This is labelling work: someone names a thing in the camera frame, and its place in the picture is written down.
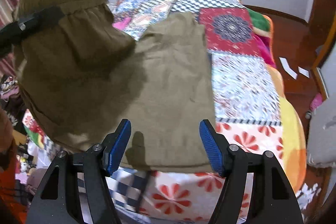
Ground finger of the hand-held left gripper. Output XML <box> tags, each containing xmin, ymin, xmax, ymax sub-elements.
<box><xmin>0</xmin><ymin>6</ymin><xmax>65</xmax><ymax>50</ymax></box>

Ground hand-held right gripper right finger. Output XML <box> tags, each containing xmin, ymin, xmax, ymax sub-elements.
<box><xmin>199</xmin><ymin>119</ymin><xmax>305</xmax><ymax>224</ymax></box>

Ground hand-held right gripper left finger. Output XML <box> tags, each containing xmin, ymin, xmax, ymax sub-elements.
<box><xmin>26</xmin><ymin>119</ymin><xmax>132</xmax><ymax>224</ymax></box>

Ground olive brown pants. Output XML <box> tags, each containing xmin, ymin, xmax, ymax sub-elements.
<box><xmin>12</xmin><ymin>0</ymin><xmax>217</xmax><ymax>173</ymax></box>

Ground patchwork printed blanket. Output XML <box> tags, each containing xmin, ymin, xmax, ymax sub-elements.
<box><xmin>22</xmin><ymin>0</ymin><xmax>285</xmax><ymax>224</ymax></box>

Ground pink cloth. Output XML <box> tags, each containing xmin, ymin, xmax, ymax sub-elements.
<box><xmin>113</xmin><ymin>17</ymin><xmax>132</xmax><ymax>30</ymax></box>

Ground colourful fleece blanket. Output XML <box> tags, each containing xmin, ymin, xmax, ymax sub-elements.
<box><xmin>247</xmin><ymin>7</ymin><xmax>307</xmax><ymax>193</ymax></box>

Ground assorted toys and cloth pile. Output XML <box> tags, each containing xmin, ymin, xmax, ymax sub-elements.
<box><xmin>0</xmin><ymin>74</ymin><xmax>53</xmax><ymax>203</ymax></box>

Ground pink slipper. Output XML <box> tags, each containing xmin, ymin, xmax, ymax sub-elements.
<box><xmin>310</xmin><ymin>93</ymin><xmax>323</xmax><ymax>110</ymax></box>

